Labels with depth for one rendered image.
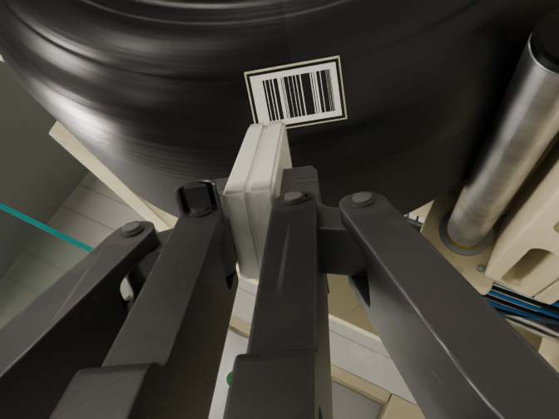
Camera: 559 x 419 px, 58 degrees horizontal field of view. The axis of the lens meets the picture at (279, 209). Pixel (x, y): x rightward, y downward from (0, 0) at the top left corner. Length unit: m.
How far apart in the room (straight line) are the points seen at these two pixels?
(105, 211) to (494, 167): 3.85
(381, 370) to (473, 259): 2.77
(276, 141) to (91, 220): 4.01
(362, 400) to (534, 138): 0.70
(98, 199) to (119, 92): 3.89
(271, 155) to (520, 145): 0.28
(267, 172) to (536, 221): 0.34
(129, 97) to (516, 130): 0.27
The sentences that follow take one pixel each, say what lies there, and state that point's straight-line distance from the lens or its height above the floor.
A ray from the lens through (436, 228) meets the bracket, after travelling 0.64.
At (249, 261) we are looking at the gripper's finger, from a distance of 0.15.
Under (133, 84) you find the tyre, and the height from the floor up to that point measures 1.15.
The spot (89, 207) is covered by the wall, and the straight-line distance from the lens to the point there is 4.24.
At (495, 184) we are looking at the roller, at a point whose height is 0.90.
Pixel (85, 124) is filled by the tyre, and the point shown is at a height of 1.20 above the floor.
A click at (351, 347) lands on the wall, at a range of 3.40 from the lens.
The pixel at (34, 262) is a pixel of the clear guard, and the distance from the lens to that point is 1.25.
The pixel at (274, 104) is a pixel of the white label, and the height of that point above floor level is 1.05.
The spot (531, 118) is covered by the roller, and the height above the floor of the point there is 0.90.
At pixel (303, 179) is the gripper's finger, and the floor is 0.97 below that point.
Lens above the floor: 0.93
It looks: 17 degrees up
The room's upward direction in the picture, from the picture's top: 68 degrees counter-clockwise
